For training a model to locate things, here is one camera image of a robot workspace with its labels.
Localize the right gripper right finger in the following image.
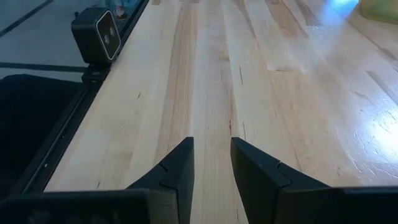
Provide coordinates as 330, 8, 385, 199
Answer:
230, 136, 398, 224

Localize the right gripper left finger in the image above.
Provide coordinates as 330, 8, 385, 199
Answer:
0, 136, 195, 224

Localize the black bulky object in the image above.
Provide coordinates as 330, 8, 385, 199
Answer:
0, 73, 86, 198

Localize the black aluminium table frame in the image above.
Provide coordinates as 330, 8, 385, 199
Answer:
18, 0, 150, 194

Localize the small black camera box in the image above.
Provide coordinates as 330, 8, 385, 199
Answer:
70, 6, 123, 84

